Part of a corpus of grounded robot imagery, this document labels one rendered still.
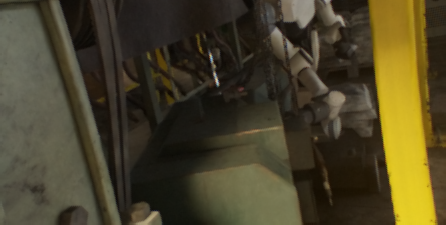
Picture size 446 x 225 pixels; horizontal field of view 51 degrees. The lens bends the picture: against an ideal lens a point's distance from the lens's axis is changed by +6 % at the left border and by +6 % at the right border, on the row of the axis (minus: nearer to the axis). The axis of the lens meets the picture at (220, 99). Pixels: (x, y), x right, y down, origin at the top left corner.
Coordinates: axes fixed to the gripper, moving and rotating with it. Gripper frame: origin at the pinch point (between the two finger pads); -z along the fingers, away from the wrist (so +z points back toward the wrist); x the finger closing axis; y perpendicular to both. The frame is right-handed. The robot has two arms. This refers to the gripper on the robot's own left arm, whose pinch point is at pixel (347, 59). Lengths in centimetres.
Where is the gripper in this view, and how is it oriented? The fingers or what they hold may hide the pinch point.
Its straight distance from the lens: 272.2
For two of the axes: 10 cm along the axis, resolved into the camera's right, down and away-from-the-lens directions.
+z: -4.8, -6.2, -6.2
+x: 6.5, 2.2, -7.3
